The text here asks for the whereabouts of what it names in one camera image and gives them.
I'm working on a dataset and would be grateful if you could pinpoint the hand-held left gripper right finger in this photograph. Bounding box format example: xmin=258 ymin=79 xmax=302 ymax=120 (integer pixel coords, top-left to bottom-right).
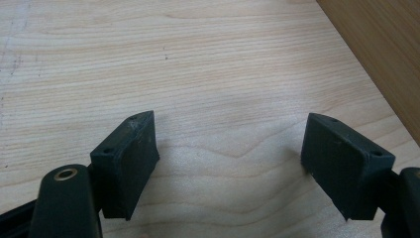
xmin=300 ymin=112 xmax=396 ymax=221

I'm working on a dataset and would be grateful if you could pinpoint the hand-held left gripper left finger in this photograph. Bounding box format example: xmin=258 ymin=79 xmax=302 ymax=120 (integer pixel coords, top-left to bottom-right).
xmin=89 ymin=110 xmax=160 ymax=222

